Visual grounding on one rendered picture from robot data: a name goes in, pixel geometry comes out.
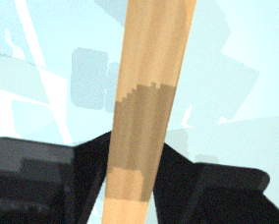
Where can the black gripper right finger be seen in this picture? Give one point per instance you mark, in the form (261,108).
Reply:
(179,184)

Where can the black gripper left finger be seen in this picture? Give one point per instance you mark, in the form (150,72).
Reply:
(80,169)

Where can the light wooden board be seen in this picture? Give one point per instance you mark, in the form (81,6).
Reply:
(153,49)

